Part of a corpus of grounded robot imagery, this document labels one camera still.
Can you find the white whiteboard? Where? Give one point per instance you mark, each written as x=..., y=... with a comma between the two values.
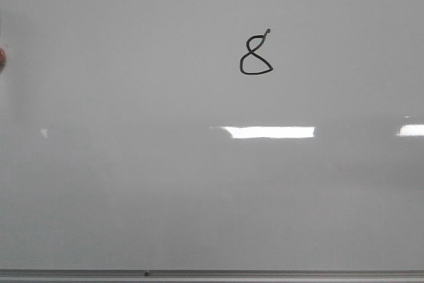
x=212, y=134

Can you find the red rubber piece on marker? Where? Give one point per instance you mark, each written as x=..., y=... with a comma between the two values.
x=3, y=60

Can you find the aluminium whiteboard bottom frame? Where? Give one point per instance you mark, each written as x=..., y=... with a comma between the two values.
x=34, y=275

